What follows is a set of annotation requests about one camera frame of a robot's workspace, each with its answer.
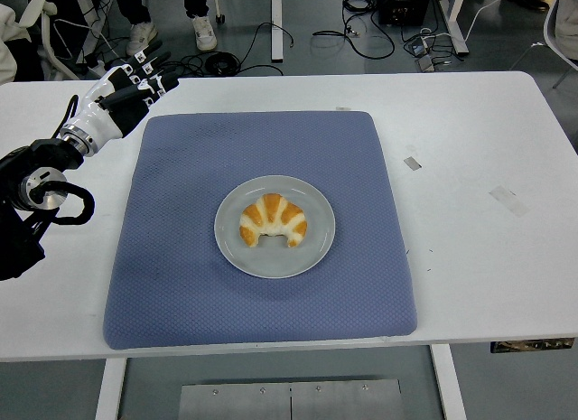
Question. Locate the black power adapter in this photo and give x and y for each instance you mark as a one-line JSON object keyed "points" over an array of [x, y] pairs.
{"points": [[419, 46]]}

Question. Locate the black equipment box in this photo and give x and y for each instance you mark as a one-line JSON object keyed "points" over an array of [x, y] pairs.
{"points": [[402, 4]]}

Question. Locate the person's left leg white shoe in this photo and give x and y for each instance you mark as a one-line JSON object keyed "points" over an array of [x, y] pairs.
{"points": [[204, 31]]}

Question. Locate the grey round plate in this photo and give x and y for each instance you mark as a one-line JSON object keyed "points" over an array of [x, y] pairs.
{"points": [[275, 262]]}

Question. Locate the white office chair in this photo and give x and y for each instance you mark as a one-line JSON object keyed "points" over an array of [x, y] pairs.
{"points": [[47, 40]]}

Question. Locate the croissant bread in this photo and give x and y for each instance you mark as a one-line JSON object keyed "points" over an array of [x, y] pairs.
{"points": [[271, 212]]}

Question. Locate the person's leg white shoe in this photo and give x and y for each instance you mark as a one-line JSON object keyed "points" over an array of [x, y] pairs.
{"points": [[204, 31], [141, 36]]}

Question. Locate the large grey tape strip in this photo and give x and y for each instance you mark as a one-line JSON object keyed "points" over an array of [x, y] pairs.
{"points": [[509, 201]]}

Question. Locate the person in white seated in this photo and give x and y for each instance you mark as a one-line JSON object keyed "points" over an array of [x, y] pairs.
{"points": [[11, 25]]}

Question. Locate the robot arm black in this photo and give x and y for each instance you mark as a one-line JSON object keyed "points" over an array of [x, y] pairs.
{"points": [[27, 185]]}

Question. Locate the grey foot pedal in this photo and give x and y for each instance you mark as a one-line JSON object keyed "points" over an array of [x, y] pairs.
{"points": [[426, 64]]}

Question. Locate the white table leg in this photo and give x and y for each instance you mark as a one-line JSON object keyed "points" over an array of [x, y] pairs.
{"points": [[449, 384], [110, 388]]}

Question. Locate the person's right leg white shoe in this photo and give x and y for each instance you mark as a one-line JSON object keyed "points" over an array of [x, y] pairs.
{"points": [[141, 36]]}

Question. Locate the grey white chair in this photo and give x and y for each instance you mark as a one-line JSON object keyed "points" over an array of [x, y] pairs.
{"points": [[548, 36]]}

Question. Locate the white background desk leg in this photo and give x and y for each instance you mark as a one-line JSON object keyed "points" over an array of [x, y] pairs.
{"points": [[457, 27], [276, 27]]}

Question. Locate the grey metal plate with screws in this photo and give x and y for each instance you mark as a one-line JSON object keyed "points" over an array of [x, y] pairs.
{"points": [[289, 402]]}

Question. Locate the person in grey seated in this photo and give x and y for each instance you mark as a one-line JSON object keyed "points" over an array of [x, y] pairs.
{"points": [[568, 22]]}

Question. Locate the blue quilted mat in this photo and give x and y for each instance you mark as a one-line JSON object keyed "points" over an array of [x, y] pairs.
{"points": [[180, 280]]}

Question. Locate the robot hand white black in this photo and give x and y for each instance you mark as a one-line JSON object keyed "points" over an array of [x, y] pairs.
{"points": [[97, 122]]}

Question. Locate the small grey tape strip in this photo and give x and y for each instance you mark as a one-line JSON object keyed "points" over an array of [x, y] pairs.
{"points": [[412, 163]]}

